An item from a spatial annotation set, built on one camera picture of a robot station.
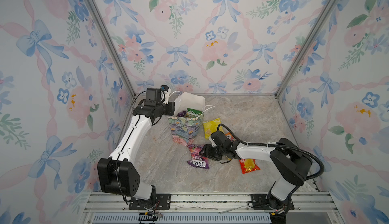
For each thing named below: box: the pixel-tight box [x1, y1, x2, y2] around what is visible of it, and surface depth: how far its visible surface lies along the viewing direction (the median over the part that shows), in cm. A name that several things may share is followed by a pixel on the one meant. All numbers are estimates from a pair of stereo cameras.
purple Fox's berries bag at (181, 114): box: [176, 110, 187, 118], surface depth 96 cm
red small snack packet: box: [239, 158, 261, 175], surface depth 86 cm
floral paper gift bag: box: [168, 91, 215, 146], surface depth 87 cm
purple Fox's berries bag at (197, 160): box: [186, 143, 210, 170], surface depth 87 cm
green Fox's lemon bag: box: [185, 107, 203, 118], surface depth 96 cm
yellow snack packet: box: [202, 117, 224, 140], surface depth 102 cm
